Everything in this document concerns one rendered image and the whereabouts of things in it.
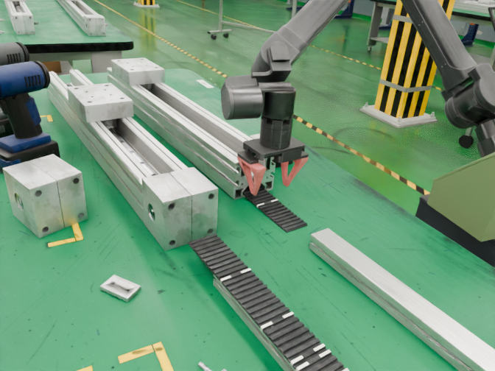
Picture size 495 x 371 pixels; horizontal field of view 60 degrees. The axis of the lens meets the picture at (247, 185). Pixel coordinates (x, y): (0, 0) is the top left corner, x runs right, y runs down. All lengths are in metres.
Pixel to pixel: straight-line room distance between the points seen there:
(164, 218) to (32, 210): 0.22
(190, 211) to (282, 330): 0.26
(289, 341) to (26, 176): 0.50
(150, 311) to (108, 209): 0.29
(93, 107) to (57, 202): 0.31
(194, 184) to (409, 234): 0.41
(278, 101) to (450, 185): 0.39
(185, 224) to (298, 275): 0.20
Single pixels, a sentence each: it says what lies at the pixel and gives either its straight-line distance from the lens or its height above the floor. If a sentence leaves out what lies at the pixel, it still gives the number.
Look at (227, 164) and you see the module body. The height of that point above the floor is 0.84.
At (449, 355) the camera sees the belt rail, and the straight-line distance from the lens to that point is 0.63.
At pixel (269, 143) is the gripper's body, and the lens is 0.77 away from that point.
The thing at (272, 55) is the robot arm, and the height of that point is 1.07.
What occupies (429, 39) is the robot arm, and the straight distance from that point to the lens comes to 1.02.
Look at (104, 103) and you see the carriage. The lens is 1.03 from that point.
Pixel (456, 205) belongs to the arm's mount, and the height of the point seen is 0.82.
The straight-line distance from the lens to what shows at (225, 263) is 0.64.
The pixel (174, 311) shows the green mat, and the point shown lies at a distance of 0.62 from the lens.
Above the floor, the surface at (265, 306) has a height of 0.81.
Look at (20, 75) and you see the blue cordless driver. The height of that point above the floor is 0.98.
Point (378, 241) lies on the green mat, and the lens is 0.81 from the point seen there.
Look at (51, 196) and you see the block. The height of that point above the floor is 0.85.
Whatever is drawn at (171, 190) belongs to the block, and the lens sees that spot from 0.71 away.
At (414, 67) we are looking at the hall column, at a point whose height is 0.49.
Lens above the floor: 1.22
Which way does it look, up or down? 28 degrees down
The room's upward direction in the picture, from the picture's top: 4 degrees clockwise
